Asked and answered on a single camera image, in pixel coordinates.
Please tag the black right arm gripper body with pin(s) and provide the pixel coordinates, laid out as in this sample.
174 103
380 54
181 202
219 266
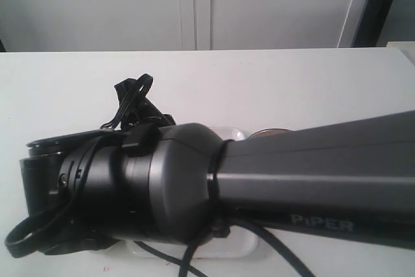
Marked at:
50 228

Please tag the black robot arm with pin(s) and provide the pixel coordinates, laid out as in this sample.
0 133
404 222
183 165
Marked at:
351 181

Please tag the steel bowl of rice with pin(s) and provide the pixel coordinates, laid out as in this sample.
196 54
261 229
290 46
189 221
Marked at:
268 132

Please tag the white cabinet doors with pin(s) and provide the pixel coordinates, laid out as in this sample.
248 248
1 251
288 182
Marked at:
162 25

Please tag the white rectangular tray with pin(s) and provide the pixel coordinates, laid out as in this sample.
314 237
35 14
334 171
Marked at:
238 244

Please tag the dark door frame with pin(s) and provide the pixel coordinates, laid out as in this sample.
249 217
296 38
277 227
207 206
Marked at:
371 23

